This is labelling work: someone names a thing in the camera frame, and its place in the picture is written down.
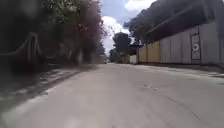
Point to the dark green trees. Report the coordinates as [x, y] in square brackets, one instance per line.
[120, 46]

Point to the grey concrete road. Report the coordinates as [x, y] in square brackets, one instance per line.
[123, 100]

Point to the row of trees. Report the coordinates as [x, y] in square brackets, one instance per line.
[60, 30]

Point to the dark building with roof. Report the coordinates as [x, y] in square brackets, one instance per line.
[180, 20]

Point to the raised kerb strip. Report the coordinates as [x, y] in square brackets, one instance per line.
[193, 68]

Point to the dark roadside verge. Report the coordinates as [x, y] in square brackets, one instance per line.
[30, 81]

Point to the grey and yellow wall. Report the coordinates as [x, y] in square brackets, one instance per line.
[176, 50]

